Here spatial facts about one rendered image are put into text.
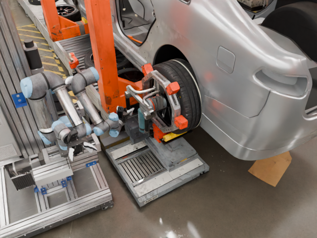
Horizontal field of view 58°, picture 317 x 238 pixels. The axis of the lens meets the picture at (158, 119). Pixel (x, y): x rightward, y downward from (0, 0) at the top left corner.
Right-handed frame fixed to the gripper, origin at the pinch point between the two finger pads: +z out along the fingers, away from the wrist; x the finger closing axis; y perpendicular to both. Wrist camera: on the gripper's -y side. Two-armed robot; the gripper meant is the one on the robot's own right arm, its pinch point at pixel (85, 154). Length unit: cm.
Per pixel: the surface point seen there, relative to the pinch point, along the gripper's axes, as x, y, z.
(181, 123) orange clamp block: -91, 24, -10
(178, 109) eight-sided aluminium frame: -93, 15, -19
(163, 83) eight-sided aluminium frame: -91, 0, -37
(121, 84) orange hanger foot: -95, 32, -97
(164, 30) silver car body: -113, -30, -65
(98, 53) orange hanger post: -70, -5, -98
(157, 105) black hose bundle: -80, 13, -29
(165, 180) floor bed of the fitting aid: -96, 104, -20
